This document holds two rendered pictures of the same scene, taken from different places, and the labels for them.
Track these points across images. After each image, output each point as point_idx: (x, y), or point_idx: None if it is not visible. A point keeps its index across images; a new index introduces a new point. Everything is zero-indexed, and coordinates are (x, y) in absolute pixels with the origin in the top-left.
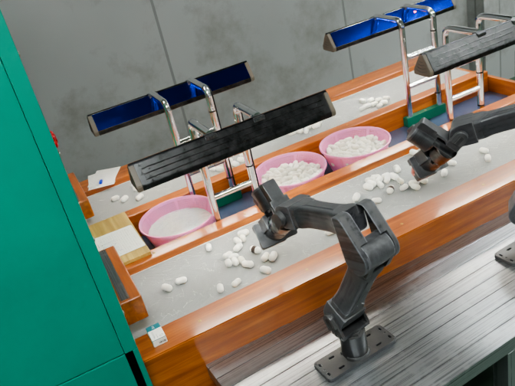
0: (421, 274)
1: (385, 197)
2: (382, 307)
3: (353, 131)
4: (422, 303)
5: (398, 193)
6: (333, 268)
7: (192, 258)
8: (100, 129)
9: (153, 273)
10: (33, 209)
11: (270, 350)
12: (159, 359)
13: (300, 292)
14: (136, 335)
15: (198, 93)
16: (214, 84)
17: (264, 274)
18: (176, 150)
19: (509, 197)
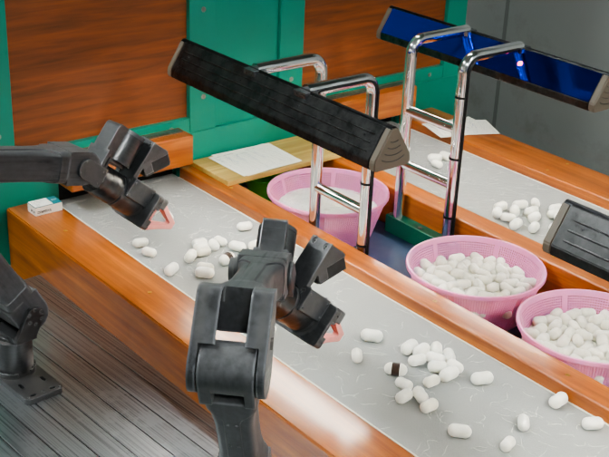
0: (182, 432)
1: (374, 369)
2: (108, 394)
3: None
4: (105, 431)
5: (390, 383)
6: (144, 312)
7: (226, 221)
8: (383, 32)
9: (198, 200)
10: None
11: (48, 314)
12: (14, 220)
13: (111, 298)
14: (70, 206)
15: (507, 71)
16: (536, 73)
17: None
18: (218, 59)
19: None
